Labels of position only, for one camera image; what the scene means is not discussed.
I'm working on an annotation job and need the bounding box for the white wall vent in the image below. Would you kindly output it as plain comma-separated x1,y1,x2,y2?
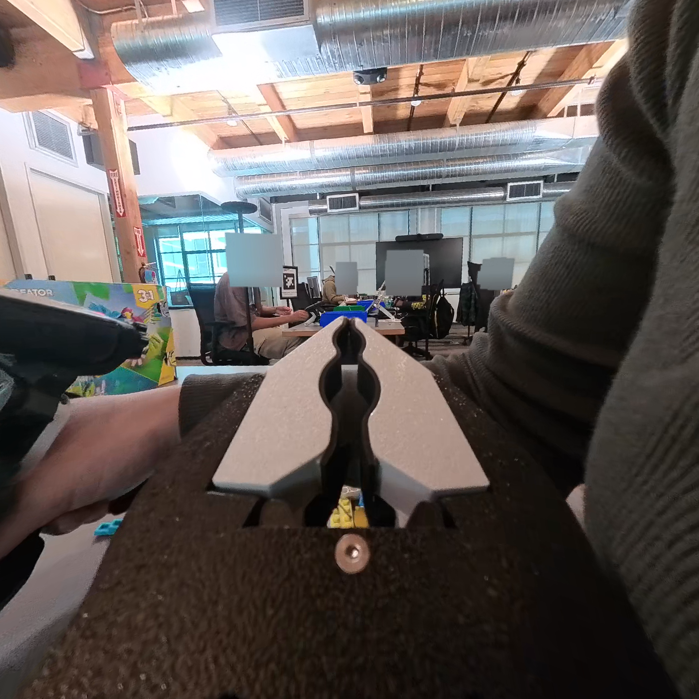
24,109,77,162

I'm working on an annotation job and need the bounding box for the long silver ventilation duct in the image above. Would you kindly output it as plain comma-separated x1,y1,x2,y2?
308,183,574,215
209,119,599,177
235,154,591,199

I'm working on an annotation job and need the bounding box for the black box speaker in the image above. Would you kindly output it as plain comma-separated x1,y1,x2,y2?
82,133,141,175

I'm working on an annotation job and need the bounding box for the black floor lamp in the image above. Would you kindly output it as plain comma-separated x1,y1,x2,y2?
221,200,258,236

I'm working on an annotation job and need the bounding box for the blue storage bin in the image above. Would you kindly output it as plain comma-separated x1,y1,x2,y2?
319,309,368,329

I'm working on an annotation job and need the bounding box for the white recycling bin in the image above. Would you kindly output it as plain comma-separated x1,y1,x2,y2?
169,306,202,359

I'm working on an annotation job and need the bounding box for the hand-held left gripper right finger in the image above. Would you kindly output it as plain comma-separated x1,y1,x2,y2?
349,318,490,528

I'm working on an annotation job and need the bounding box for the wooden work desk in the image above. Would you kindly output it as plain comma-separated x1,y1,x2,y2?
281,321,406,337

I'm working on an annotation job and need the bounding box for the colourful toy set box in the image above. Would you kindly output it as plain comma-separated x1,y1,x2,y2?
3,280,179,396

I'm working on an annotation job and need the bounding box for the wooden column with red signs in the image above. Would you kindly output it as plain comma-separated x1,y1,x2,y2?
90,87,147,284

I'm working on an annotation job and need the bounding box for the glass meeting room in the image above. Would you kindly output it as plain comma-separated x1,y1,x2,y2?
138,191,263,286

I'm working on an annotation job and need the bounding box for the large pile of colourful bricks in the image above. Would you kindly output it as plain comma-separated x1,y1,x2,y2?
328,487,370,529

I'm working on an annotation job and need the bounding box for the black wall screen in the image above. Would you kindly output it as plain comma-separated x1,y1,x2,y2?
375,236,464,291

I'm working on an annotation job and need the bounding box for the wide silver ventilation duct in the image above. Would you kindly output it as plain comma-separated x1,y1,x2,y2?
111,0,629,91

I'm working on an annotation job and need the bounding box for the person's right hand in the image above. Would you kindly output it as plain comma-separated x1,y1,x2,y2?
0,387,182,559

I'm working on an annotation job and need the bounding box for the black office chair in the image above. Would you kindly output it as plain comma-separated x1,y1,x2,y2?
187,282,269,366

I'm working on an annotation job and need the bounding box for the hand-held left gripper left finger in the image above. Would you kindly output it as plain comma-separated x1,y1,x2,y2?
211,317,350,528

